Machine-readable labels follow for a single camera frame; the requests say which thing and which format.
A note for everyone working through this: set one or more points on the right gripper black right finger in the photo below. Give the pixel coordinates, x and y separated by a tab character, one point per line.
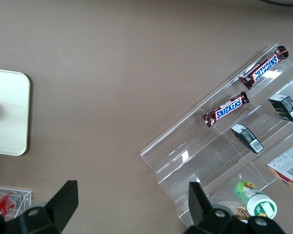
210	219

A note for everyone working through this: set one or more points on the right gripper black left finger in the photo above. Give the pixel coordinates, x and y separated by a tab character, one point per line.
46	217

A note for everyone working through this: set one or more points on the oval brown wicker basket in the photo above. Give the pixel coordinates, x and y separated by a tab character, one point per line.
240	214

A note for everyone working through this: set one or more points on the beige plastic tray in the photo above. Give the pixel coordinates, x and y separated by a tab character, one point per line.
9	126

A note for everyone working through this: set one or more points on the clear acrylic bottle rack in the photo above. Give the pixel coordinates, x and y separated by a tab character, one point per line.
27	195

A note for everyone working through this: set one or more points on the red Coca-Cola bottle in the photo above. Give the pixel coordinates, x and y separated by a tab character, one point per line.
5	204

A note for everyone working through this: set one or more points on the green and white bottle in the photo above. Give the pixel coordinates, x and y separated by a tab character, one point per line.
256	202

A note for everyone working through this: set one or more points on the clear acrylic stepped display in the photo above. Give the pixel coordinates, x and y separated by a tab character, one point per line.
185	156

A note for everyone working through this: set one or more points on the small black box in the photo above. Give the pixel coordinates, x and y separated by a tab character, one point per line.
285	108
246	137

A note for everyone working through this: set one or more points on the red and white cookie box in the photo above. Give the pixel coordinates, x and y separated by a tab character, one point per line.
288	170

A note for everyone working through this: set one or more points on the Snickers chocolate bar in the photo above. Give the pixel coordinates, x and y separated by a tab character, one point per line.
265	68
228	109

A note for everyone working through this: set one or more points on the brown table cover sheet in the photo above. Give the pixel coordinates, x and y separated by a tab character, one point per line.
100	48

